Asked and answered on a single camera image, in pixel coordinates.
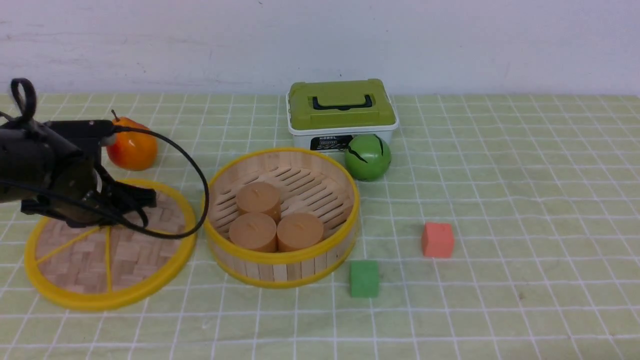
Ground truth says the brown cylinder bun left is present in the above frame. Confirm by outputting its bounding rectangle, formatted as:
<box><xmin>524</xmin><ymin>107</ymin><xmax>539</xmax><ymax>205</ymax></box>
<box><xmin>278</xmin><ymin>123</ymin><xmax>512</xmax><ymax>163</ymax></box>
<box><xmin>228</xmin><ymin>212</ymin><xmax>278</xmax><ymax>253</ymax></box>

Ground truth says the green ball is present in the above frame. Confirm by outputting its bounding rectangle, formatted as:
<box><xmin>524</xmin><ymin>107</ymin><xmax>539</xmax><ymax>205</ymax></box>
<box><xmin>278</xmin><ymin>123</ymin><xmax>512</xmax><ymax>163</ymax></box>
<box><xmin>343</xmin><ymin>134</ymin><xmax>392</xmax><ymax>182</ymax></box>

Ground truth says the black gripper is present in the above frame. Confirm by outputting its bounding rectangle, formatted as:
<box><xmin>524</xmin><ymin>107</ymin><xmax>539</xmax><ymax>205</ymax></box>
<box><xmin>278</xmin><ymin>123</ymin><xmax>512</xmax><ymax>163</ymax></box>
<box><xmin>20</xmin><ymin>120</ymin><xmax>157</xmax><ymax>228</ymax></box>

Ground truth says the brown cylinder bun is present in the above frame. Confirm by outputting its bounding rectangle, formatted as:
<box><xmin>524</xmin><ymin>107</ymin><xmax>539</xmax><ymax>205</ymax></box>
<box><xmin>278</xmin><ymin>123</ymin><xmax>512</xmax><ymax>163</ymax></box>
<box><xmin>235</xmin><ymin>181</ymin><xmax>282</xmax><ymax>224</ymax></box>
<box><xmin>276</xmin><ymin>212</ymin><xmax>325</xmax><ymax>252</ymax></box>
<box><xmin>228</xmin><ymin>212</ymin><xmax>278</xmax><ymax>253</ymax></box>

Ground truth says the yellow woven steamer lid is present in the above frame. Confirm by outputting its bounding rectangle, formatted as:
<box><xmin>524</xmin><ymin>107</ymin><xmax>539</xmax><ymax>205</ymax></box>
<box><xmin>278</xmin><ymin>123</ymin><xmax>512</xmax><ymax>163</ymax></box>
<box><xmin>24</xmin><ymin>178</ymin><xmax>198</xmax><ymax>312</ymax></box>

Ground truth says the green lidded storage box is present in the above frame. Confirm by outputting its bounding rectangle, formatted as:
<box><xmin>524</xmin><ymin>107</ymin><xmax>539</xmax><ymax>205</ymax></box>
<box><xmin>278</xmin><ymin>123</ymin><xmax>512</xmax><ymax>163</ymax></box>
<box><xmin>285</xmin><ymin>79</ymin><xmax>399</xmax><ymax>153</ymax></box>

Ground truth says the brown cylinder bun back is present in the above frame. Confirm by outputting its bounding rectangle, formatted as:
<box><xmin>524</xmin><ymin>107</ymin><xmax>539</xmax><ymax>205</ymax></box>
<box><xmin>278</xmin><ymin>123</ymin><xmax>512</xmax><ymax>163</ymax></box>
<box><xmin>235</xmin><ymin>181</ymin><xmax>282</xmax><ymax>224</ymax></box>

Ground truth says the yellow bamboo steamer basket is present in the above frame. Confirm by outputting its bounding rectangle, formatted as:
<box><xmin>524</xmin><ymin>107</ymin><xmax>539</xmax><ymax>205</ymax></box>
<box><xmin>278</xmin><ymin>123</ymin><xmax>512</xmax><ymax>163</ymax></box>
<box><xmin>204</xmin><ymin>147</ymin><xmax>361</xmax><ymax>289</ymax></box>

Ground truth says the green foam cube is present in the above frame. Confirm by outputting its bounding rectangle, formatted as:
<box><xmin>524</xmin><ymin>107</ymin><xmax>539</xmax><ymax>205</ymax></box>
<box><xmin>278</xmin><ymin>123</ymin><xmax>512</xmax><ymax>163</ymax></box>
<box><xmin>349</xmin><ymin>260</ymin><xmax>380</xmax><ymax>299</ymax></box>

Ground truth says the black cable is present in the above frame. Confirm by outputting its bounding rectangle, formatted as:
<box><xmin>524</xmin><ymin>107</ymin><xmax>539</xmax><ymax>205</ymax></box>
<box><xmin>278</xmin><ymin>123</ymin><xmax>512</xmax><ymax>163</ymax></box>
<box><xmin>0</xmin><ymin>78</ymin><xmax>210</xmax><ymax>240</ymax></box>

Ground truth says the green checkered tablecloth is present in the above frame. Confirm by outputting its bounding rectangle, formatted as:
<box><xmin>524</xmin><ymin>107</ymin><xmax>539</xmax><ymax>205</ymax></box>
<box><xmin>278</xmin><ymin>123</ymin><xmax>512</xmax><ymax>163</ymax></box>
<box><xmin>1</xmin><ymin>95</ymin><xmax>640</xmax><ymax>360</ymax></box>

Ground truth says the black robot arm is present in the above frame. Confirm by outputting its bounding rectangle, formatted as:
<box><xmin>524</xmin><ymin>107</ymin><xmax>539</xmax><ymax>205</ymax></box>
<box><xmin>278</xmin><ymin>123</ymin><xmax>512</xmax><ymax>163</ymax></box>
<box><xmin>0</xmin><ymin>120</ymin><xmax>157</xmax><ymax>229</ymax></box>

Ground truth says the red foam cube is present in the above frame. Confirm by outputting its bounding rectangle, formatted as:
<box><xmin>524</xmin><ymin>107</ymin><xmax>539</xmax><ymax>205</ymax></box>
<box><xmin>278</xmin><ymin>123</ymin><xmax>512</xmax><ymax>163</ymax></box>
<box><xmin>422</xmin><ymin>222</ymin><xmax>455</xmax><ymax>259</ymax></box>

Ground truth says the brown cylinder bun right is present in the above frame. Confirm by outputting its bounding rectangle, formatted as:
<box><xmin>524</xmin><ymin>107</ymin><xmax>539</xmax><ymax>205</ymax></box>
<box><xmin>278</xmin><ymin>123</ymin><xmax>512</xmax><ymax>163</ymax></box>
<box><xmin>276</xmin><ymin>212</ymin><xmax>325</xmax><ymax>252</ymax></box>

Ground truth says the orange red pear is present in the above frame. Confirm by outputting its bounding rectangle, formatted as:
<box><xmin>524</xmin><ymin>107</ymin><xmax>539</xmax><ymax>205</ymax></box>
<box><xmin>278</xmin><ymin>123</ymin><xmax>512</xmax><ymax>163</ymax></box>
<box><xmin>106</xmin><ymin>131</ymin><xmax>158</xmax><ymax>171</ymax></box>

